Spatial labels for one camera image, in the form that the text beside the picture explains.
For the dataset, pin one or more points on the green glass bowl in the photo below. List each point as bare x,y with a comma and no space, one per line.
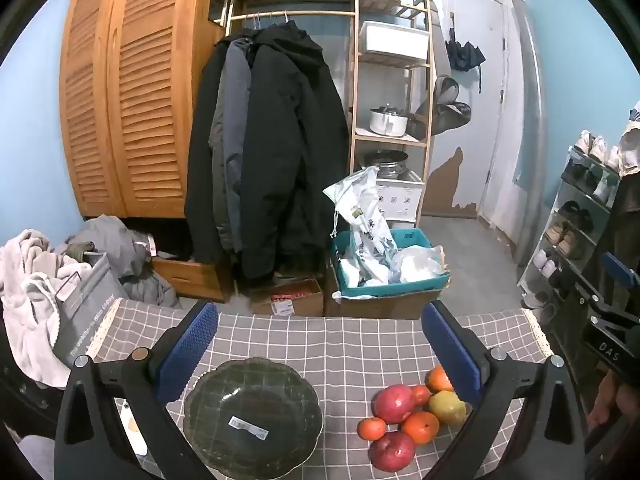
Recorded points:
260,390

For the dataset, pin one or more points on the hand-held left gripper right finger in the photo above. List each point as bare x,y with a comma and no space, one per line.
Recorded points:
450,345

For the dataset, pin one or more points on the olive cloth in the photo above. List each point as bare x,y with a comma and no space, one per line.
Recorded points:
80,247

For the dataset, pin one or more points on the large black coat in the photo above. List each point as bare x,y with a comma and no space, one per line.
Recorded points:
295,160

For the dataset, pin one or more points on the wooden clothes rack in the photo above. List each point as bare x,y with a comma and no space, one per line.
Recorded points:
300,12

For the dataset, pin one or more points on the red apple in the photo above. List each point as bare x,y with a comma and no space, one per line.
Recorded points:
392,451
395,402

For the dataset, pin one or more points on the person's right hand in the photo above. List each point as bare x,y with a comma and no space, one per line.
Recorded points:
607,400

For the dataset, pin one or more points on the silver pipe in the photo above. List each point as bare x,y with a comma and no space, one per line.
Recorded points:
530,135

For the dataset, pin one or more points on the black umbrella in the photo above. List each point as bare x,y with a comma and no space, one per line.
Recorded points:
462,55

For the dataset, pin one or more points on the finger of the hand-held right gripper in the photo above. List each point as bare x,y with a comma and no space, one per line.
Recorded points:
620,267

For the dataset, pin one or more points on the white patterned box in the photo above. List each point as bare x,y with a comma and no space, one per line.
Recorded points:
400,200

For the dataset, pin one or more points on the small tangerine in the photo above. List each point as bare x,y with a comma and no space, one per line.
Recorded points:
371,428
421,394

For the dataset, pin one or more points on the large cardboard box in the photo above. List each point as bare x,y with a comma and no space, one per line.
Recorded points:
385,307

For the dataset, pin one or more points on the wooden drawer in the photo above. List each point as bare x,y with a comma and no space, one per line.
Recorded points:
195,275

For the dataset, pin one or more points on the grey checked tablecloth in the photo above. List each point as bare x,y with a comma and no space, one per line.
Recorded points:
325,340

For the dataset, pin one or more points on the black jacket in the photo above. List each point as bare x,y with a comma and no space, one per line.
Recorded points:
200,160

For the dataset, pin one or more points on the wooden louvered wardrobe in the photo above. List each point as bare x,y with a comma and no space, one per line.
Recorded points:
145,85

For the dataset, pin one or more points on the light fleece blanket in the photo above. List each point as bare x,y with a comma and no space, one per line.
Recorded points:
30,300

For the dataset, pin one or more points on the white printed bag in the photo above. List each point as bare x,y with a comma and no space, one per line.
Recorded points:
365,220

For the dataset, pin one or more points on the steel pot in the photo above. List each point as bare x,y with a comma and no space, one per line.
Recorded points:
385,165

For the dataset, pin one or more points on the grey clothes pile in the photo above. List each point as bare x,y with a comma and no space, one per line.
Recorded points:
115,240

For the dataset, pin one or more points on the teal basket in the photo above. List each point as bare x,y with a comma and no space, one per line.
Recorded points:
395,287

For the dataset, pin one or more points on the yellow-green pear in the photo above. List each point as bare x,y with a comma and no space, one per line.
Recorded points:
447,406

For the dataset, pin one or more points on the grey jacket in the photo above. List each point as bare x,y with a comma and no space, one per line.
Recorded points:
235,110

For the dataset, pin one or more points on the wooden shelf unit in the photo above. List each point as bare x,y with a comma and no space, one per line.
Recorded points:
356,110

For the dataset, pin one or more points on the white phone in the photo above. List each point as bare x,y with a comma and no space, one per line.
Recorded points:
131,425

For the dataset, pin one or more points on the wide white storage box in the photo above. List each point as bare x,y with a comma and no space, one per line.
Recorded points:
395,40

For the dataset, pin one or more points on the grey laundry bag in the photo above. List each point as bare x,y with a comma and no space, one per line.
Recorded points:
90,315

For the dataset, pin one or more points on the orange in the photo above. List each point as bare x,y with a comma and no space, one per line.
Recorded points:
439,379
420,426

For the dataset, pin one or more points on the black frame with bolts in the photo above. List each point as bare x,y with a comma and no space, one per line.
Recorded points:
25,410

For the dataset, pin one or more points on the clear plastic bag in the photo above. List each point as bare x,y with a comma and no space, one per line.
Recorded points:
415,262

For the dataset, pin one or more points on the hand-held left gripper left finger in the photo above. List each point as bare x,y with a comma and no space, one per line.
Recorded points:
192,340

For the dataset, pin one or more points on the small cardboard box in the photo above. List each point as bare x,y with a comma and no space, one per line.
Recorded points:
295,300

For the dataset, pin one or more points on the grey hanging bag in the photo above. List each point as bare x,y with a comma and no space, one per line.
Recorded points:
447,110

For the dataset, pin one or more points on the pale door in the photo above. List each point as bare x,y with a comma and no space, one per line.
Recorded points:
470,110

